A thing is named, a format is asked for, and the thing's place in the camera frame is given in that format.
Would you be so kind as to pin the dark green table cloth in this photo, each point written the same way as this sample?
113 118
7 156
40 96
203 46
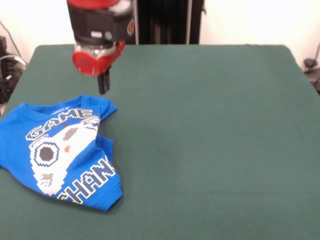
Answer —
225 150

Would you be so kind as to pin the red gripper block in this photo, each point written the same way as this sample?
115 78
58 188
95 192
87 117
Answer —
95 62

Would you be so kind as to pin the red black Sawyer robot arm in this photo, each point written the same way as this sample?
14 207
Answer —
100 22

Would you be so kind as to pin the blue printed t-shirt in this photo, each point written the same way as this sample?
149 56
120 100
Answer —
62 155

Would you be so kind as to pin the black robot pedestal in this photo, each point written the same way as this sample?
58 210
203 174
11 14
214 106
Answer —
170 22

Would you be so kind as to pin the black equipment pile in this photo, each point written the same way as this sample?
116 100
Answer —
8 77

